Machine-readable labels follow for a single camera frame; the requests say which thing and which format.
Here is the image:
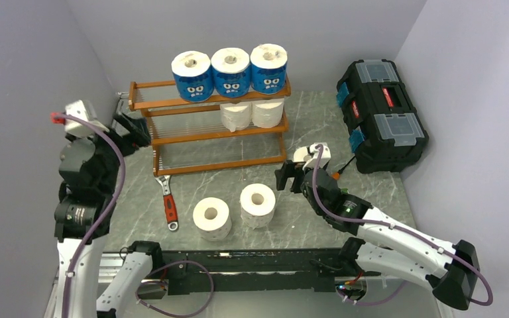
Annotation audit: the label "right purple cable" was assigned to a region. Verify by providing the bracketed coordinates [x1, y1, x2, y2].
[310, 144, 494, 307]

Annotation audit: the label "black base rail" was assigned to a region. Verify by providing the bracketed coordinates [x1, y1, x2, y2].
[145, 248, 363, 295]

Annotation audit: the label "white roll sideways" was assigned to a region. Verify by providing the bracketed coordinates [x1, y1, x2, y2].
[251, 98, 285, 129]

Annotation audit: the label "red handled tool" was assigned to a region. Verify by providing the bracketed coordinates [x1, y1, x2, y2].
[156, 175, 179, 232]

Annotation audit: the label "blue roll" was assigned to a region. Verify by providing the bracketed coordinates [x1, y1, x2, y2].
[250, 44, 288, 95]
[211, 48, 251, 98]
[171, 50, 214, 102]

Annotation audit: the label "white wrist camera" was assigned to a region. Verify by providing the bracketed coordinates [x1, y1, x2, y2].
[50, 100, 109, 138]
[303, 142, 331, 170]

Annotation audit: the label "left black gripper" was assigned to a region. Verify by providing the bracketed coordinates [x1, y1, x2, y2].
[68, 111, 152, 193]

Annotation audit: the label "purple cable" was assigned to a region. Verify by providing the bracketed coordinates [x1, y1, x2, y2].
[54, 113, 127, 318]
[310, 144, 494, 307]

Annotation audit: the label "white roll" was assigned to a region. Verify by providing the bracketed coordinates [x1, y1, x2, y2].
[239, 184, 276, 229]
[292, 146, 313, 164]
[220, 101, 252, 132]
[193, 197, 232, 241]

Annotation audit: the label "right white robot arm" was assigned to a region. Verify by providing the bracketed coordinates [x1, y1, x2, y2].
[274, 160, 486, 311]

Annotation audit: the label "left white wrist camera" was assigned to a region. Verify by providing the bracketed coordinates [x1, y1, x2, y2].
[50, 100, 109, 138]

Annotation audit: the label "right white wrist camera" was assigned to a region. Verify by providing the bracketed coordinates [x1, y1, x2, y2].
[303, 142, 331, 170]

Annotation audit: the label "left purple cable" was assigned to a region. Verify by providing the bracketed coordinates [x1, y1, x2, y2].
[54, 113, 127, 318]

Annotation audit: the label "orange wooden two-tier shelf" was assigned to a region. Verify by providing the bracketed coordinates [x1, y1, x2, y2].
[128, 78, 292, 177]

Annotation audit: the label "black plastic toolbox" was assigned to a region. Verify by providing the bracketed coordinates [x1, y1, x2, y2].
[336, 59, 429, 174]

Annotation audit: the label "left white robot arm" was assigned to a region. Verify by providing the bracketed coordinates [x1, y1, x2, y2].
[52, 112, 164, 317]

